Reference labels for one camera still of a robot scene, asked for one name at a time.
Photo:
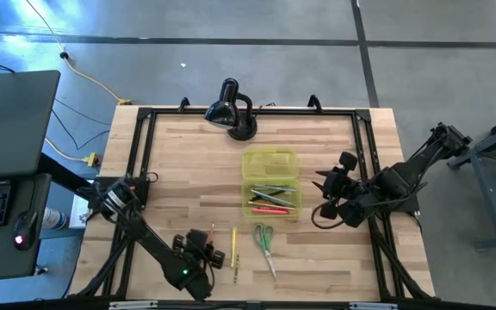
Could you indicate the white box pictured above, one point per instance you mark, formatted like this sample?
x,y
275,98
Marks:
x,y
78,215

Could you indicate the red pen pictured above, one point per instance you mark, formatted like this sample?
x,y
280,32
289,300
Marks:
x,y
269,211

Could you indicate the black pen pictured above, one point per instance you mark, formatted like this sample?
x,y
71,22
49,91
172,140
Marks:
x,y
262,196

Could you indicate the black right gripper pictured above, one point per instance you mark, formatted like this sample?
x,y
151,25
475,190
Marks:
x,y
345,194

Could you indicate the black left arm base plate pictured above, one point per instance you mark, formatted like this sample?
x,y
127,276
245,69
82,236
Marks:
x,y
141,200

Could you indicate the yellow transparent plastic supply box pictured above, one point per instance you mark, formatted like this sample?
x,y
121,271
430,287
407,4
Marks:
x,y
269,165

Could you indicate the black gooseneck desk lamp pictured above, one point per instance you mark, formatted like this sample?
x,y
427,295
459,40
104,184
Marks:
x,y
224,112

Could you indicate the black computer mouse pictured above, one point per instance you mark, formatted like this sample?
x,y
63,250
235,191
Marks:
x,y
25,230

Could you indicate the black aluminium table frame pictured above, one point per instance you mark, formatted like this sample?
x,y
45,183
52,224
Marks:
x,y
295,111

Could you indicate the blue-grey metal table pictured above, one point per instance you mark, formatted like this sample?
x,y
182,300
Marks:
x,y
489,202

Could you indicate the grey computer desk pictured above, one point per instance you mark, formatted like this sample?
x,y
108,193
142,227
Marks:
x,y
15,125

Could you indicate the yellow highlighter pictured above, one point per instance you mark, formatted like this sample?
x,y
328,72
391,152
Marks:
x,y
233,247

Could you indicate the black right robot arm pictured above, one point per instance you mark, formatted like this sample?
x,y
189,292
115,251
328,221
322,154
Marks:
x,y
403,176

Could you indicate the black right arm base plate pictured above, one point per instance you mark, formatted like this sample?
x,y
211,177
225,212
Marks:
x,y
409,206

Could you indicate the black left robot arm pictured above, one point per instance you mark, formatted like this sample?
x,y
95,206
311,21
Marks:
x,y
153,241

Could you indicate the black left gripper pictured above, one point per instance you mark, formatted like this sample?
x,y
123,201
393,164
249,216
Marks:
x,y
198,247

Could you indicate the white bottle blue label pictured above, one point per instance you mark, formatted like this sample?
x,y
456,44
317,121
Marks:
x,y
54,218

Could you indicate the yellow-green Crayola crayon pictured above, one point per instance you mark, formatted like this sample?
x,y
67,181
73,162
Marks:
x,y
236,268

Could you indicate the white aluminium bracket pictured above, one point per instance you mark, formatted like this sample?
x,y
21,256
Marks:
x,y
132,305
373,306

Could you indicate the black frame hook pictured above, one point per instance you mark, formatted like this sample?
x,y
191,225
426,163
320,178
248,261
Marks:
x,y
314,103
184,103

